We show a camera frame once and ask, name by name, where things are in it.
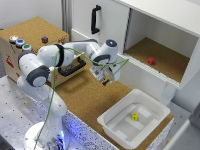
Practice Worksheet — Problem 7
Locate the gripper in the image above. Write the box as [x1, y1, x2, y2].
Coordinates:
[89, 63, 117, 86]

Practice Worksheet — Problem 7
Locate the white plastic box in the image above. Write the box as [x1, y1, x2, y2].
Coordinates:
[96, 88, 172, 150]

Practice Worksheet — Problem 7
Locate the wooden drawer box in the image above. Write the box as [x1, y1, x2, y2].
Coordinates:
[0, 16, 88, 89]

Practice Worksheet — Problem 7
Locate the white sliding door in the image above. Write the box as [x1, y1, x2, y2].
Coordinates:
[71, 0, 131, 55]

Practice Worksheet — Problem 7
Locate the pink block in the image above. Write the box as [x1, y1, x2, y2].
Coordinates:
[147, 56, 156, 66]

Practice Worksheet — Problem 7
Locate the yellow block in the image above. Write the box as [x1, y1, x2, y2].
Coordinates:
[131, 112, 140, 122]

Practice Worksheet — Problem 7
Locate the purple block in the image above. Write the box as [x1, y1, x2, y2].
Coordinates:
[41, 36, 49, 44]

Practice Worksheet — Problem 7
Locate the green button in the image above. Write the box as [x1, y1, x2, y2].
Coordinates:
[21, 43, 33, 53]

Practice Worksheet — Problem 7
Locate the white cabinet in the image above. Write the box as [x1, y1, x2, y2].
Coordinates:
[68, 0, 200, 108]

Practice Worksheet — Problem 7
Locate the blue button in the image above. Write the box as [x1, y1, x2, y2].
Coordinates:
[15, 38, 26, 48]

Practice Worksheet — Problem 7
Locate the red button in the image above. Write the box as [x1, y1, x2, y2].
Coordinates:
[8, 34, 19, 44]

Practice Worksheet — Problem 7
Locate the black drawer handle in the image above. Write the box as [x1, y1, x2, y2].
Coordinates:
[58, 58, 87, 78]

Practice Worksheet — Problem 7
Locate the black door handle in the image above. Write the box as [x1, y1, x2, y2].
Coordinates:
[90, 4, 102, 35]

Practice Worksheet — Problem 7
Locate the green cable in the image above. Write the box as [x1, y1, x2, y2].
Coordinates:
[33, 46, 130, 150]

